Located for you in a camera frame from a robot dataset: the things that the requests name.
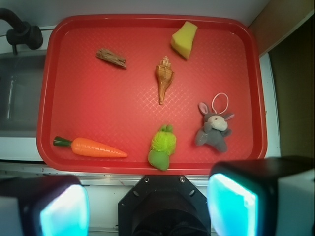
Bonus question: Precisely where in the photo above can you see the green fuzzy toy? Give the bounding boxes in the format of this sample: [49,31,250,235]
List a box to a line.
[148,124,177,171]

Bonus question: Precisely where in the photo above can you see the yellow sponge wedge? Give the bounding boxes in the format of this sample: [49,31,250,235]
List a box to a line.
[170,21,198,59]

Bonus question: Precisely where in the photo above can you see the brown spiral seashell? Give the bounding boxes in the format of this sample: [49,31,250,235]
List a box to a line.
[155,56,175,105]

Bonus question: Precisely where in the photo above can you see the orange plastic carrot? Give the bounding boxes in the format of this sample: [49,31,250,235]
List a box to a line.
[53,136,128,158]

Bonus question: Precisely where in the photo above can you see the grey plush bunny keychain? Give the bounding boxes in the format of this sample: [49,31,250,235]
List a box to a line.
[194,92,235,153]

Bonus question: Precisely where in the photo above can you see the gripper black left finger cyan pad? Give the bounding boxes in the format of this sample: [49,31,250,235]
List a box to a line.
[0,175,90,236]

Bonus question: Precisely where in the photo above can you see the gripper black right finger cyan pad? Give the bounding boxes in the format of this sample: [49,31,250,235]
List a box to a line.
[207,156,315,236]

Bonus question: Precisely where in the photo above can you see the stainless steel sink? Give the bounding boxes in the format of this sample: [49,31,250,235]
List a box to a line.
[0,50,47,138]

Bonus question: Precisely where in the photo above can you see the brown wood chip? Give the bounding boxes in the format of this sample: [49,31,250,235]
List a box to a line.
[96,48,126,69]

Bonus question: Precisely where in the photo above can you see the red plastic tray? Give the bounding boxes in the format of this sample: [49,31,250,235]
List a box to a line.
[36,15,267,175]

